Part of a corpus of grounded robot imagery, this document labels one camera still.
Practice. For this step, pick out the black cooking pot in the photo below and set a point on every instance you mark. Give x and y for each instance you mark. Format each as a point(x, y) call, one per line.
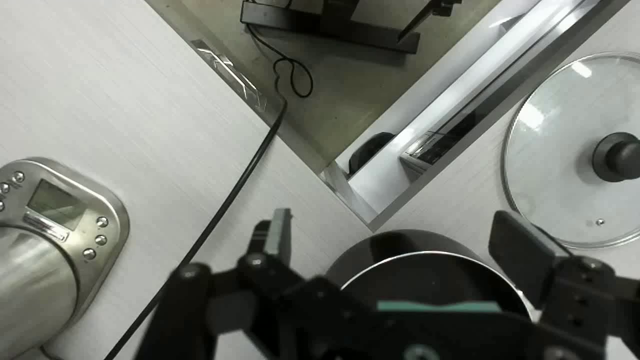
point(400, 242)

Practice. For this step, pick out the stainless steel sink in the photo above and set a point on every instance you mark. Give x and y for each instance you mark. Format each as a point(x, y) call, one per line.
point(460, 80)

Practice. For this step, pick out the glass lid with black knob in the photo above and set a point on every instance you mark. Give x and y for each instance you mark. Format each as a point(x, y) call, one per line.
point(552, 166)

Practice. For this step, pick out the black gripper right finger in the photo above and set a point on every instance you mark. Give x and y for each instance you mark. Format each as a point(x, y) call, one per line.
point(520, 247)

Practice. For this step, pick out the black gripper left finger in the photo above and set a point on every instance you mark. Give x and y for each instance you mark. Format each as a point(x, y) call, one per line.
point(279, 232)

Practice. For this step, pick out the stainless steel electric kettle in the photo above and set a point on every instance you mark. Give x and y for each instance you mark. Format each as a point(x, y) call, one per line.
point(41, 266)

